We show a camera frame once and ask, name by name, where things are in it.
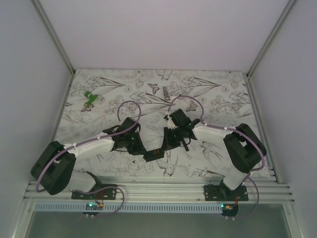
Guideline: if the grey metal bracket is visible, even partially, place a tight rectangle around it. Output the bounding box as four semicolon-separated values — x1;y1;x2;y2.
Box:
162;86;170;101

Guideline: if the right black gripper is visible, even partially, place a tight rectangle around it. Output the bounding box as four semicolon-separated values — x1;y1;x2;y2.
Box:
162;128;184;154

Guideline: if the purple cable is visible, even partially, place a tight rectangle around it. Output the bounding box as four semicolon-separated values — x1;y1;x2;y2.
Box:
165;95;267;221
36;100;143;219

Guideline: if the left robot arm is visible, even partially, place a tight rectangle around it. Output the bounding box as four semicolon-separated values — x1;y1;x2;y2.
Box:
31;118;141;199

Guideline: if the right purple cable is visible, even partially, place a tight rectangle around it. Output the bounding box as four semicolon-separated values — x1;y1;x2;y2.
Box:
165;95;267;221

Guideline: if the green plastic connector part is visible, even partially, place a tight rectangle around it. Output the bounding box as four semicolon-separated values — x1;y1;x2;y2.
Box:
84;91;99;108

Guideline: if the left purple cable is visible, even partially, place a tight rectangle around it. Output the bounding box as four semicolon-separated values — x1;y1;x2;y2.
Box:
36;100;143;219

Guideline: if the aluminium front rail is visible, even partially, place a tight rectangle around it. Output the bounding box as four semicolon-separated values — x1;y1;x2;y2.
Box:
24;182;295;204

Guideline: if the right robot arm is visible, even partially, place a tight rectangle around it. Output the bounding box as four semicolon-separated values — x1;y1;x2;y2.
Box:
165;109;267;201

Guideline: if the floral patterned table mat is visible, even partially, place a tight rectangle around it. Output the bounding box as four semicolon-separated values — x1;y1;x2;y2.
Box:
55;69;258;177

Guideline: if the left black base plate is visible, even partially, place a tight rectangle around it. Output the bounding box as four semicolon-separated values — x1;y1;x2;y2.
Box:
71;184;117;200

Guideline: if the left small circuit board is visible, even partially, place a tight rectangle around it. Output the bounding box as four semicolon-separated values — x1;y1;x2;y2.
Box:
83;202;103;217

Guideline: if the black handled hammer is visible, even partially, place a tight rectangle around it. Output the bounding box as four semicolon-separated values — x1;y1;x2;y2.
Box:
182;140;189;151

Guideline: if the black fuse box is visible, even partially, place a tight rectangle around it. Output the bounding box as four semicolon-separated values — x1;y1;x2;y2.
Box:
143;149;164;162

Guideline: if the small circuit board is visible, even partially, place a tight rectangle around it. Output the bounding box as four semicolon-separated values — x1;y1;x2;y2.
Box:
221;204;239;217
83;202;103;217

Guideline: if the right small circuit board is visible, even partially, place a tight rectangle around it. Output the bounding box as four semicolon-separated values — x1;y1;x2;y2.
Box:
221;204;239;217

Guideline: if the white slotted cable duct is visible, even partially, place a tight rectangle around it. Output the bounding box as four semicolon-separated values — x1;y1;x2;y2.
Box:
34;202;222;214

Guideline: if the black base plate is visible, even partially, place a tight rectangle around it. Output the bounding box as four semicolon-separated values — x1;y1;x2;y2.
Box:
71;184;117;200
203;184;249;202

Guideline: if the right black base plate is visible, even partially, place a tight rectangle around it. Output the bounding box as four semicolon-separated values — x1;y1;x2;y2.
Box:
203;184;249;202

